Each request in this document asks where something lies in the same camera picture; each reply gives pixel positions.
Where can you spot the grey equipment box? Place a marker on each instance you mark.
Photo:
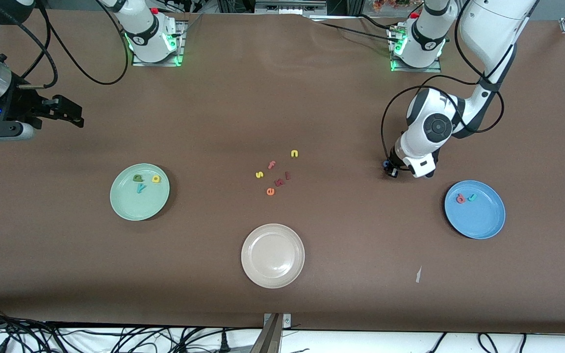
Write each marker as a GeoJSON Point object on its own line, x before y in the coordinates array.
{"type": "Point", "coordinates": [290, 7]}

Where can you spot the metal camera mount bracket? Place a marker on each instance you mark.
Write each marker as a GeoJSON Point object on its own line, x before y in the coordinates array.
{"type": "Point", "coordinates": [270, 338]}

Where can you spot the orange flowers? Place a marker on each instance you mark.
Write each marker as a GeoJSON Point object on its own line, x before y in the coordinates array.
{"type": "Point", "coordinates": [390, 4]}

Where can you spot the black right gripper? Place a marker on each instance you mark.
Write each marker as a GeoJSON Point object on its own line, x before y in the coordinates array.
{"type": "Point", "coordinates": [23, 105]}

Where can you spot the beige plate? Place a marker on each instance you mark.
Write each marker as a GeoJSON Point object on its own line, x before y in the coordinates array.
{"type": "Point", "coordinates": [272, 256]}

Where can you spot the red foam letter d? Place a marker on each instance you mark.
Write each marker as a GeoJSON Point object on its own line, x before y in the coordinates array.
{"type": "Point", "coordinates": [460, 198]}

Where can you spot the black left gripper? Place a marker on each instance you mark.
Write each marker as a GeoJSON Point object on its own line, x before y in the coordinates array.
{"type": "Point", "coordinates": [396, 160]}

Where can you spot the white paper scrap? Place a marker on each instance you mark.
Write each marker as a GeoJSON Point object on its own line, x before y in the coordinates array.
{"type": "Point", "coordinates": [418, 274]}

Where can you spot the black power plug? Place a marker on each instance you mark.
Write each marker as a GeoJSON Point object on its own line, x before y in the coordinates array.
{"type": "Point", "coordinates": [223, 345]}

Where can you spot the blue plate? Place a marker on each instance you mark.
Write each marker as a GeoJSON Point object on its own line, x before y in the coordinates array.
{"type": "Point", "coordinates": [478, 220]}

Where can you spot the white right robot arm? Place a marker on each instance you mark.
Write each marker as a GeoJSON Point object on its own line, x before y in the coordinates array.
{"type": "Point", "coordinates": [145, 29]}

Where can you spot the teal foam letter y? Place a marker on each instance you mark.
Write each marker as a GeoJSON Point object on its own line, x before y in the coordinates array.
{"type": "Point", "coordinates": [140, 188]}

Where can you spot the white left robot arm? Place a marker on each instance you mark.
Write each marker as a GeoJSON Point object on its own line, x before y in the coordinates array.
{"type": "Point", "coordinates": [434, 127]}

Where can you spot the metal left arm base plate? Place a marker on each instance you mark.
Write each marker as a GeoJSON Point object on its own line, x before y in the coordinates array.
{"type": "Point", "coordinates": [412, 69]}

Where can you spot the light green plate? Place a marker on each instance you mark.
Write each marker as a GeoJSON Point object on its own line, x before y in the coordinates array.
{"type": "Point", "coordinates": [135, 206]}

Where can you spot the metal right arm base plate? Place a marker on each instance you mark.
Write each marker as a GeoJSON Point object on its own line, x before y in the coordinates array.
{"type": "Point", "coordinates": [180, 44]}

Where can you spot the green foam letter b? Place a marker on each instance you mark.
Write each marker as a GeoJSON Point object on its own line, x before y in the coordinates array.
{"type": "Point", "coordinates": [138, 178]}

